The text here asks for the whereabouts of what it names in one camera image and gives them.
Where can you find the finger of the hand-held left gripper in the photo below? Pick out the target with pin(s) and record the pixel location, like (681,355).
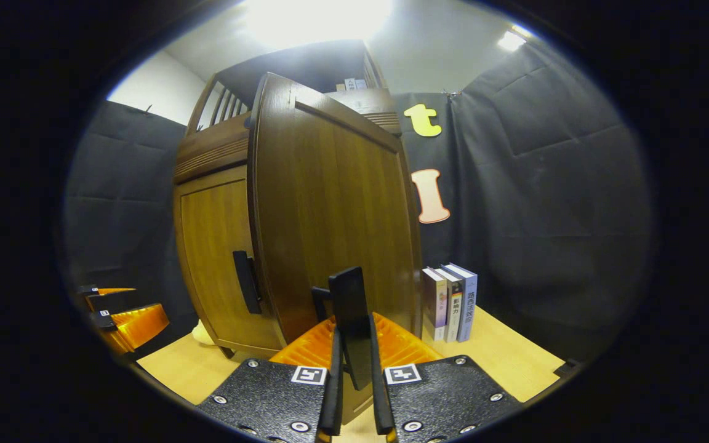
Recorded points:
(139,326)
(108,301)

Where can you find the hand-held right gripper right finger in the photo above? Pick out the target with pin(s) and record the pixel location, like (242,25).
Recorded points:
(380,394)

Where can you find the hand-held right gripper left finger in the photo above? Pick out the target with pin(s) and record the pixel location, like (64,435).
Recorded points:
(332,394)

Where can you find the wooden shoe cabinet door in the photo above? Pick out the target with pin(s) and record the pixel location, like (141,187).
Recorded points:
(213,246)
(342,203)

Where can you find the wooden double-door shoe cabinet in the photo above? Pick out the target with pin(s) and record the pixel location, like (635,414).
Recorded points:
(305,64)

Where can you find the cream soft object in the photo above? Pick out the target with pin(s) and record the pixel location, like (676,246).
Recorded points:
(202,335)

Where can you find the purple white book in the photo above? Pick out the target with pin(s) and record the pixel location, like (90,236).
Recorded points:
(433,304)

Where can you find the blue grey book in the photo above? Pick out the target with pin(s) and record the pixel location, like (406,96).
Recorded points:
(469,304)

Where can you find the black backdrop cloth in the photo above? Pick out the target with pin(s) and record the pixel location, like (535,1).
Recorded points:
(545,184)

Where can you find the metal cloth clip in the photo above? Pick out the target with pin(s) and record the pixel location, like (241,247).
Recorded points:
(450,93)

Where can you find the large ceiling light panel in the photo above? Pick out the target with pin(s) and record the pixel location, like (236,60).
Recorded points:
(317,21)

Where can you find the small ceiling light panel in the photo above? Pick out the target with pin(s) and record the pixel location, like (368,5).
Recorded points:
(511,40)

